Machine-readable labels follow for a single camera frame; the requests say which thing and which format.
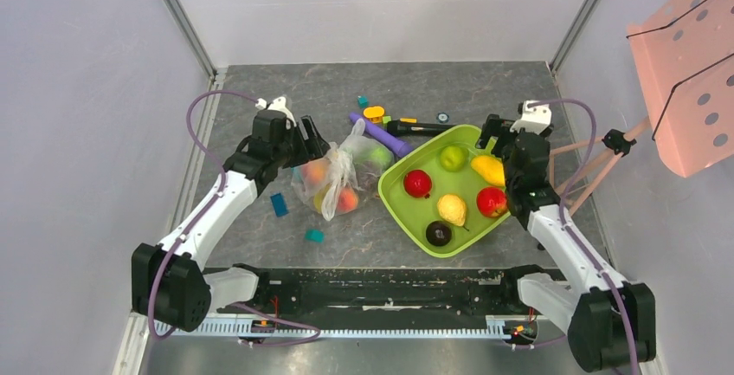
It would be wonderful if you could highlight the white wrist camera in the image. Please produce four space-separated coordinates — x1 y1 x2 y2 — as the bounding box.
510 100 553 137
255 95 296 128

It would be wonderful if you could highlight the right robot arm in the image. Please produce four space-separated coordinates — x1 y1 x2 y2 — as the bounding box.
476 114 657 372

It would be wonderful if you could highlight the small teal block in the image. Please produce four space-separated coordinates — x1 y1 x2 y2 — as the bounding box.
305 229 325 243

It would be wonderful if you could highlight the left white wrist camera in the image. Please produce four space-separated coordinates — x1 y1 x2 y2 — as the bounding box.
255 95 296 128

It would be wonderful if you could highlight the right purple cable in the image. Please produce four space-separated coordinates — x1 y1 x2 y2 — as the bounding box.
504 98 641 375

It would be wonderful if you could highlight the small teal cube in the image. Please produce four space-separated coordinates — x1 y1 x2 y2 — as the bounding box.
357 95 370 108

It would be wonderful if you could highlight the red fake pomegranate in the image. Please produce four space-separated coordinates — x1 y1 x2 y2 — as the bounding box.
402 169 433 198

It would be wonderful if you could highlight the pink perforated music stand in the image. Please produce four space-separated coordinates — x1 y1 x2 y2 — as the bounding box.
553 0 733 250

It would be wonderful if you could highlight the yellow fruit in bag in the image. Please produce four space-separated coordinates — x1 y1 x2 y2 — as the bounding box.
313 185 330 214

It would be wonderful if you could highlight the purple plastic handle tool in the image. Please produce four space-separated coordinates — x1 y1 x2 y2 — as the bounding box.
349 113 415 158

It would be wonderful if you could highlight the clear plastic bag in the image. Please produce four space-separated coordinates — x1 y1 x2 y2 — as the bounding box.
291 120 396 221

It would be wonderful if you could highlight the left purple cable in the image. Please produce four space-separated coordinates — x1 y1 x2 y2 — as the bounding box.
147 89 322 348

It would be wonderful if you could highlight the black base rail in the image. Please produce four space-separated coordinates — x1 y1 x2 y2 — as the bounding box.
247 268 539 329

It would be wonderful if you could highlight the orange peach in bag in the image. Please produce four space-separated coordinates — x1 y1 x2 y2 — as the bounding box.
336 187 360 215
300 158 330 186

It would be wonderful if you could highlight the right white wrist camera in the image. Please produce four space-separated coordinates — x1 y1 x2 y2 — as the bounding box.
510 100 553 137

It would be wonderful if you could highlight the green plastic tray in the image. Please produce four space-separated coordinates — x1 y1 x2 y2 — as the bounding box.
377 125 511 258

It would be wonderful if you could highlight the red fake apple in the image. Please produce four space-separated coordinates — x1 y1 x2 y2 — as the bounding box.
476 186 508 218

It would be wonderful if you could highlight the yellow fake pear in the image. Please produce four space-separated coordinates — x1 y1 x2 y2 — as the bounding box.
436 194 467 227

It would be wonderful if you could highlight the yellow fake mango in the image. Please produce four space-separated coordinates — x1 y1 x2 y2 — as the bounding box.
470 155 505 188

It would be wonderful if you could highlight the green fake apple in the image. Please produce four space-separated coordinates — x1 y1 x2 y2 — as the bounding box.
439 145 469 172

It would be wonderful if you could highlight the black flashlight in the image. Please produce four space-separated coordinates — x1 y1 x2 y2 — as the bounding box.
386 120 454 137

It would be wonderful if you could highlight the green fruit in bag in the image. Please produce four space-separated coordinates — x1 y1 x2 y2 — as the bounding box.
367 147 394 171

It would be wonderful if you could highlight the blue rectangular block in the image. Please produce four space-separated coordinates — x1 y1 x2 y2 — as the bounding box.
270 192 289 217

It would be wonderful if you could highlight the dark purple fake plum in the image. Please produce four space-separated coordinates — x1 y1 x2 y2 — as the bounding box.
425 221 453 247

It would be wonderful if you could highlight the orange yellow toy piece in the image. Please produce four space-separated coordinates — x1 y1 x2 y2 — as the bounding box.
363 106 385 125

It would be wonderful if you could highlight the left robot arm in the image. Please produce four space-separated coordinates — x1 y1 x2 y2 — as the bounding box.
132 109 330 332

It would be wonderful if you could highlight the purple cable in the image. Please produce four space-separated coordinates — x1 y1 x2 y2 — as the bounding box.
147 89 322 348
504 98 641 375

